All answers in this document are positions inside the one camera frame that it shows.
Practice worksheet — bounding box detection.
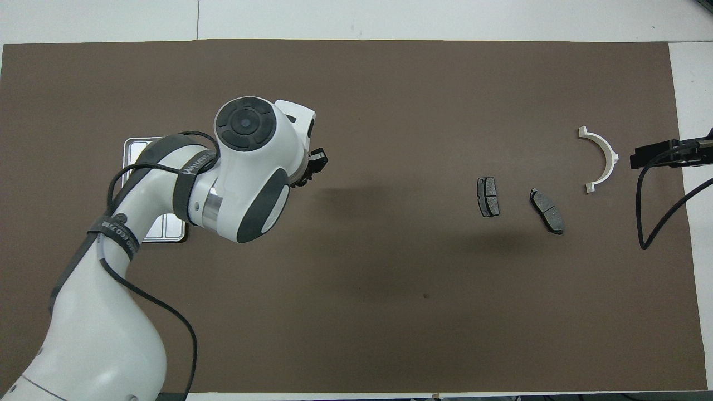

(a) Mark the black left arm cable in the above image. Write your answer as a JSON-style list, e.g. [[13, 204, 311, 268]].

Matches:
[[105, 131, 221, 401]]

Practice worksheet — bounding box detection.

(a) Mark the dark rectangular brake pad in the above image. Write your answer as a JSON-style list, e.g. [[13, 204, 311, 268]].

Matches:
[[477, 177, 500, 218]]

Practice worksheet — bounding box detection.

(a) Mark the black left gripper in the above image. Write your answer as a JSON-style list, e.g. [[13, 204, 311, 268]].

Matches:
[[290, 147, 330, 188]]

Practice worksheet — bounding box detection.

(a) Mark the brown table mat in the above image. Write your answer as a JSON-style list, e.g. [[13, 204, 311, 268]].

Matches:
[[0, 39, 708, 393]]

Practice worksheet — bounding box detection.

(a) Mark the silver metal tray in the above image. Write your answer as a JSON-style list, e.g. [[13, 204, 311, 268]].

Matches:
[[123, 137, 190, 243]]

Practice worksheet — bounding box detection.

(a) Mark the white half-ring bracket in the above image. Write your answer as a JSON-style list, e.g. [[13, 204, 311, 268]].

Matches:
[[578, 126, 620, 194]]

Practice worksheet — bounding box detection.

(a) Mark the grey elongated brake pad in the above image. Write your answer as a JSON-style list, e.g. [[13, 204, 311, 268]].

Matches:
[[529, 188, 565, 235]]

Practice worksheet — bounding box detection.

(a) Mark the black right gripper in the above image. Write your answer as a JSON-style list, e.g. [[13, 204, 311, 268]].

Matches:
[[630, 128, 713, 169]]

